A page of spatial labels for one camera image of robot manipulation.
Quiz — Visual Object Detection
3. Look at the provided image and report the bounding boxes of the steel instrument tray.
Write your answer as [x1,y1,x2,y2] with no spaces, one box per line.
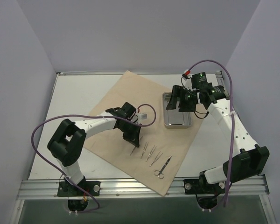
[162,92,192,129]

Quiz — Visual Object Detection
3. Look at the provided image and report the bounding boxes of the beige wrapping cloth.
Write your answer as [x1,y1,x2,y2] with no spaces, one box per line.
[83,70,210,198]

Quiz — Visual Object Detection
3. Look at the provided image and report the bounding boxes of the steel surgical scissors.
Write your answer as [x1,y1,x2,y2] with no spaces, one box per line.
[154,156,172,179]

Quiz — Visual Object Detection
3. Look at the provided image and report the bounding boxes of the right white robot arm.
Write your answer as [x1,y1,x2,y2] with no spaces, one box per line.
[166,72,270,193]

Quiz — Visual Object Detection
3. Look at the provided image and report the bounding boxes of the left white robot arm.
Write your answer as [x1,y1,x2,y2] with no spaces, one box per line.
[47,102,147,196]

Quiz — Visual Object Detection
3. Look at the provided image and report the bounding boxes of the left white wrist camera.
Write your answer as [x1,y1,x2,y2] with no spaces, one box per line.
[132,113,147,124]

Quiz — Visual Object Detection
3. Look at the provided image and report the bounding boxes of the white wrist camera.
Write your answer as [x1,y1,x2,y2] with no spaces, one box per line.
[132,113,147,124]
[182,70,191,79]

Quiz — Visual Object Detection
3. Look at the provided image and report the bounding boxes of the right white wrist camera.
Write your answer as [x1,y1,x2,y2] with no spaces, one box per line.
[182,70,191,79]

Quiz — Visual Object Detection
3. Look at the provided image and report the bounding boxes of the aluminium back rail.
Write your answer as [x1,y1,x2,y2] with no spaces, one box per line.
[56,71,222,76]

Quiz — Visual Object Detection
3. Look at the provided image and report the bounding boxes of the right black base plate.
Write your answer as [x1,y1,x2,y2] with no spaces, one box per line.
[183,179,225,195]

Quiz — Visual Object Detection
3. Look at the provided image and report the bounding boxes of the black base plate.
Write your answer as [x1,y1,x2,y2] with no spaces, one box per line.
[183,179,225,195]
[57,180,101,197]

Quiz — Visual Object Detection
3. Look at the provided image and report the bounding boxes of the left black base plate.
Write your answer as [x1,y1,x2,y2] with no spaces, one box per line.
[57,180,101,197]

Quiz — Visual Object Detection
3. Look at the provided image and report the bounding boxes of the aluminium front rail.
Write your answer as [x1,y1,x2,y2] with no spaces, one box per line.
[16,175,269,200]

